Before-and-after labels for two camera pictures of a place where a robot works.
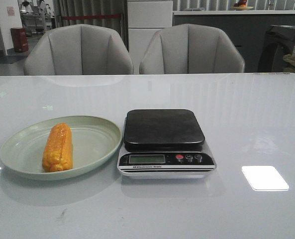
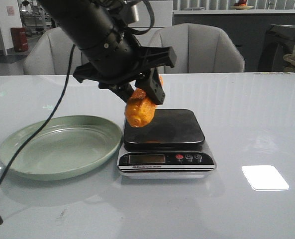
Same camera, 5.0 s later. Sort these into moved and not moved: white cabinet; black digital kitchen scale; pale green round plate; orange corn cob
Moved: orange corn cob
Not moved: white cabinet; pale green round plate; black digital kitchen scale
